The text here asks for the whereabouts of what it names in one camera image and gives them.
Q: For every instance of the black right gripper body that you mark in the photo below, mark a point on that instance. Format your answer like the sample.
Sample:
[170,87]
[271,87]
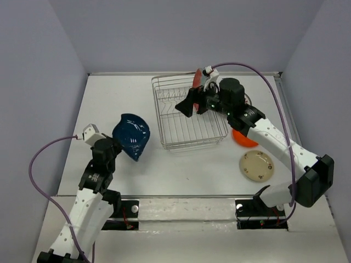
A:
[213,101]

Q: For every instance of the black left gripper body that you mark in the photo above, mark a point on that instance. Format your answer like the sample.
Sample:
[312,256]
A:
[117,149]

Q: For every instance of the red and teal floral plate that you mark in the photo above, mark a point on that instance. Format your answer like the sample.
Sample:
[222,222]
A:
[197,82]

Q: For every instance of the dark blue leaf dish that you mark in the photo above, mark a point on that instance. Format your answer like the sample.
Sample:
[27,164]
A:
[133,133]

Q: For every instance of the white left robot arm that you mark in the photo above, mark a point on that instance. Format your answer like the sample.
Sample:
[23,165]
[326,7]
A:
[93,205]

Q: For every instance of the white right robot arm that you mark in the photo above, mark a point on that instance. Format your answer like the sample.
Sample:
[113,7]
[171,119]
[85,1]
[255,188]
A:
[312,175]

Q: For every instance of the white plate with orange sunburst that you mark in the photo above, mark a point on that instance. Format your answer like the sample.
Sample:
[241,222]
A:
[247,99]

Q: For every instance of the orange round plate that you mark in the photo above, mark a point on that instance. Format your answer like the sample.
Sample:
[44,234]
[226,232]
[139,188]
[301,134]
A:
[242,140]

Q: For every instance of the cream floral small plate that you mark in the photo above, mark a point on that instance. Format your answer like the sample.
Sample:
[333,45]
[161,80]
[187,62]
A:
[256,166]

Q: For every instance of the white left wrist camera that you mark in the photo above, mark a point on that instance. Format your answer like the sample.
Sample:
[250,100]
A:
[90,134]

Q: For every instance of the stainless wire dish rack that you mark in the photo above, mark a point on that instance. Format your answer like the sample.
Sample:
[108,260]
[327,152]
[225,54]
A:
[176,131]

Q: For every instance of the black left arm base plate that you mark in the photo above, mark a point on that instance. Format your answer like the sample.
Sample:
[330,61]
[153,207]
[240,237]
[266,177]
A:
[125,219]

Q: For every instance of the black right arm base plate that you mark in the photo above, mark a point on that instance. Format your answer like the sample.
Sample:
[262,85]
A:
[250,217]

